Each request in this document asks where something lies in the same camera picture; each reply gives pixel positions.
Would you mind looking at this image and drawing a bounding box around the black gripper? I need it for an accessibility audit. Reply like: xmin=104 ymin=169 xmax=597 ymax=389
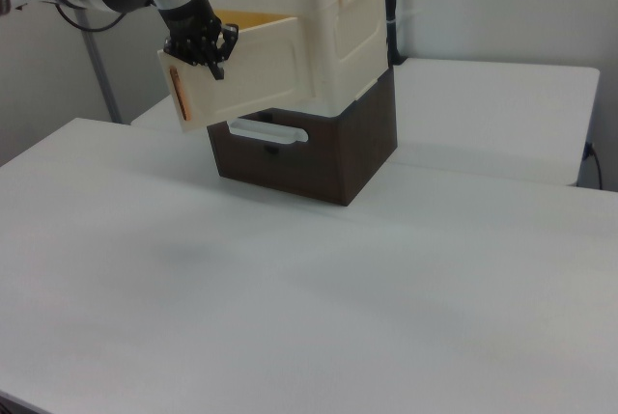
xmin=154 ymin=0 xmax=240 ymax=82

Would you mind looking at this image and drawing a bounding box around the cream plastic cabinet body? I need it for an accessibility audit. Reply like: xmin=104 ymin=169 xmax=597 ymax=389
xmin=202 ymin=0 xmax=390 ymax=117

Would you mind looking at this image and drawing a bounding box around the dark brown wooden box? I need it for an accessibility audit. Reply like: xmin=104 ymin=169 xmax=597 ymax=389
xmin=207 ymin=66 xmax=399 ymax=207

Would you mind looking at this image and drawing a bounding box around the copper door handle strip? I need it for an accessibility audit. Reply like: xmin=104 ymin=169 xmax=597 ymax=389
xmin=166 ymin=66 xmax=195 ymax=124

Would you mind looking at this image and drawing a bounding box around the white box handle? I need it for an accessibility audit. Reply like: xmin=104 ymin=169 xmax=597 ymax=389
xmin=227 ymin=117 xmax=310 ymax=148

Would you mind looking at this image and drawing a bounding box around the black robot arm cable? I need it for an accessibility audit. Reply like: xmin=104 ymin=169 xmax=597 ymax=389
xmin=51 ymin=0 xmax=132 ymax=35

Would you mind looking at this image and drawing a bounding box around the black camera pole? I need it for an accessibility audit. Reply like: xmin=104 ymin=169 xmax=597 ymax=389
xmin=379 ymin=0 xmax=406 ymax=68

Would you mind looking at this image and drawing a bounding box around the black wall cable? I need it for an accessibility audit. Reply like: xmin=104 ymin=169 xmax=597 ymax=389
xmin=581 ymin=141 xmax=605 ymax=189

